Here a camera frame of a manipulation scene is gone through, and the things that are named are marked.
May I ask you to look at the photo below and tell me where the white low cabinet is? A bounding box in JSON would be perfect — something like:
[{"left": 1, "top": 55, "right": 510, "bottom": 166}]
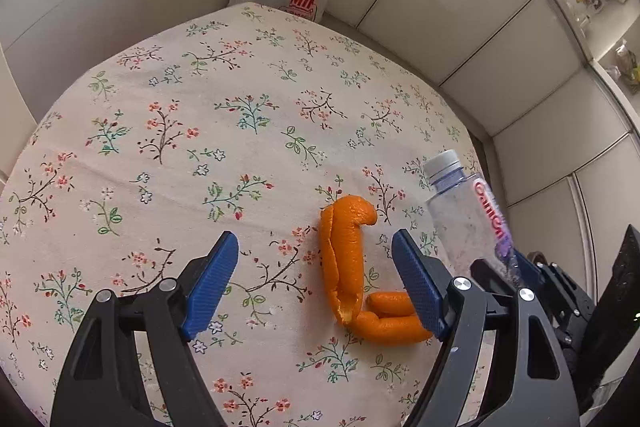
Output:
[{"left": 320, "top": 0, "right": 640, "bottom": 303}]

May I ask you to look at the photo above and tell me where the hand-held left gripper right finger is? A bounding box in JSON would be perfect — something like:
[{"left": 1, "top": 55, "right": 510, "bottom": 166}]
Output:
[{"left": 391, "top": 229, "right": 581, "bottom": 427}]

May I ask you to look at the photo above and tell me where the clear plastic bottle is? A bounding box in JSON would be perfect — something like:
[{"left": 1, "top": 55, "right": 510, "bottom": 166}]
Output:
[{"left": 424, "top": 149, "right": 526, "bottom": 289}]

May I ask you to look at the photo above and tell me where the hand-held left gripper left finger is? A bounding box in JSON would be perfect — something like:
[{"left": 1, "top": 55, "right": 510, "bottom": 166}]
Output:
[{"left": 50, "top": 231, "right": 240, "bottom": 427}]

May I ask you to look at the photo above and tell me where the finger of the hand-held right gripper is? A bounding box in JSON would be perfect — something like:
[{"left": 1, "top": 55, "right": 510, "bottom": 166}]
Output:
[
  {"left": 515, "top": 249, "right": 552, "bottom": 289},
  {"left": 470, "top": 258, "right": 520, "bottom": 297}
]

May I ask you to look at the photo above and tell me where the orange peel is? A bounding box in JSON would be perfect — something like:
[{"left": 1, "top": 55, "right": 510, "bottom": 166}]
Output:
[{"left": 320, "top": 196, "right": 434, "bottom": 347}]

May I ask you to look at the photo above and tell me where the floral tablecloth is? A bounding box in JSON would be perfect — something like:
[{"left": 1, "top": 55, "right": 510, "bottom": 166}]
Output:
[{"left": 0, "top": 2, "right": 493, "bottom": 427}]

